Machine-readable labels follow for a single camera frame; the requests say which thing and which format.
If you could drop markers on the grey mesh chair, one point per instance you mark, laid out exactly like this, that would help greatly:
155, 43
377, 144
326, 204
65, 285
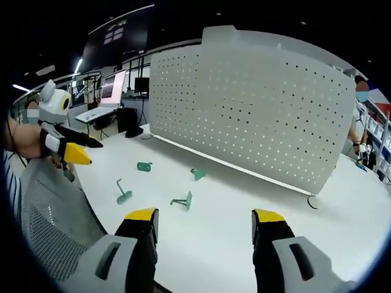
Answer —
58, 213

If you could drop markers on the large dark wall screen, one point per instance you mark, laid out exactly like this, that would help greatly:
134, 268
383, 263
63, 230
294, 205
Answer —
122, 33

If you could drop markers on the person's striped shirt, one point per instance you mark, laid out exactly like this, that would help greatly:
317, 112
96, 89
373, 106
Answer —
12, 186

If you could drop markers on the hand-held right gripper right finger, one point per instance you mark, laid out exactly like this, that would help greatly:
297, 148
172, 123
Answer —
284, 259

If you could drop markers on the storage shelf rack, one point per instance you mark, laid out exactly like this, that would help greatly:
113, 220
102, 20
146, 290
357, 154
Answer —
380, 137

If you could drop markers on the green hook assembly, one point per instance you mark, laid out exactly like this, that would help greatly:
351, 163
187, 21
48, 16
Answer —
123, 196
188, 201
200, 174
144, 166

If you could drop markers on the white perforated mounting plate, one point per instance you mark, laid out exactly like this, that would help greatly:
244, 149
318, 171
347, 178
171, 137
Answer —
244, 116

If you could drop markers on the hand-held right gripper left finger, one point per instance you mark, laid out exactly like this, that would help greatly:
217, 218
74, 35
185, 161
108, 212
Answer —
122, 259

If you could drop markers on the person's left hand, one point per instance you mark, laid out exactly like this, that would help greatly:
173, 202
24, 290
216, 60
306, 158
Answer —
64, 171

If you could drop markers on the white side desk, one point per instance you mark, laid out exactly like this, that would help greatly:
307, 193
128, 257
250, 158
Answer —
94, 113

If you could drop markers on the pink display board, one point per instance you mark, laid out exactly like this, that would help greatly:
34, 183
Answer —
111, 88

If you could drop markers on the black computer monitor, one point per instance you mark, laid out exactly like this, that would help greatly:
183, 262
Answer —
142, 85

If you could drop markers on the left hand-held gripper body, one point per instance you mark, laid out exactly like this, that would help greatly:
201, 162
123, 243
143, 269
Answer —
53, 110

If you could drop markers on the long ceiling light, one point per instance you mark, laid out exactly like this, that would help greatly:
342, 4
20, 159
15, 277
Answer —
21, 87
78, 65

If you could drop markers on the black office chair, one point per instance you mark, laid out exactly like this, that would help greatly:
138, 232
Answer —
129, 122

